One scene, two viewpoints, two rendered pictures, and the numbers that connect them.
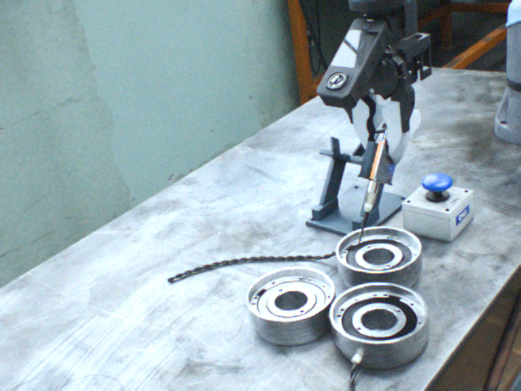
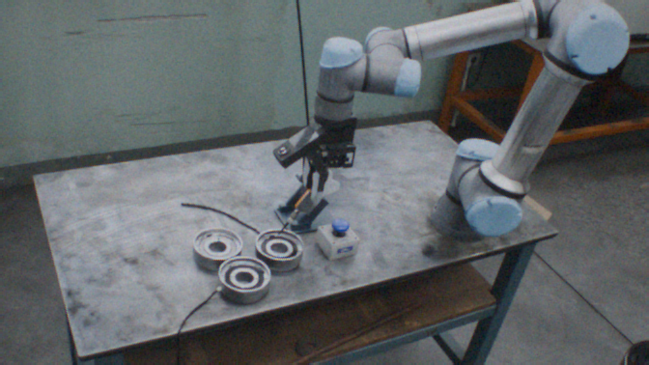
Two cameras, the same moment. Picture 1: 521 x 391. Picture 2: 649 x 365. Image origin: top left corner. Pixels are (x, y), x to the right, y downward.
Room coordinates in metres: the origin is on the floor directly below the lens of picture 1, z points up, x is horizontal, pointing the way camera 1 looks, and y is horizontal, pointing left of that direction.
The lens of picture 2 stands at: (-0.32, -0.45, 1.74)
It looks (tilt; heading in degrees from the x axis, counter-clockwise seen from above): 34 degrees down; 14
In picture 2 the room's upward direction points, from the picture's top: 10 degrees clockwise
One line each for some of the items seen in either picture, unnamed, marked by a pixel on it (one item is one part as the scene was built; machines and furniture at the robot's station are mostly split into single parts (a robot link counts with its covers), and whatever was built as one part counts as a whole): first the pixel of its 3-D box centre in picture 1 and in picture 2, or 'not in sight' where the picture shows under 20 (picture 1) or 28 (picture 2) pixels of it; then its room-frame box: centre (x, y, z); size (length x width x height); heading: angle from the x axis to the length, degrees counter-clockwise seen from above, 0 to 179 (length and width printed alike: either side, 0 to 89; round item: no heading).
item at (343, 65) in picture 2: not in sight; (340, 69); (0.82, -0.17, 1.23); 0.09 x 0.08 x 0.11; 110
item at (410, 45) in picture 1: (386, 41); (330, 139); (0.82, -0.18, 1.07); 0.09 x 0.08 x 0.12; 134
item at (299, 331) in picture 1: (291, 306); (217, 249); (0.67, -0.01, 0.82); 0.10 x 0.10 x 0.04
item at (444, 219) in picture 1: (440, 208); (339, 239); (0.83, -0.24, 0.82); 0.08 x 0.07 x 0.05; 137
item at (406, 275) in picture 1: (378, 261); (278, 251); (0.73, -0.13, 0.82); 0.10 x 0.10 x 0.04
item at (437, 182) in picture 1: (437, 193); (339, 231); (0.82, -0.23, 0.85); 0.04 x 0.04 x 0.05
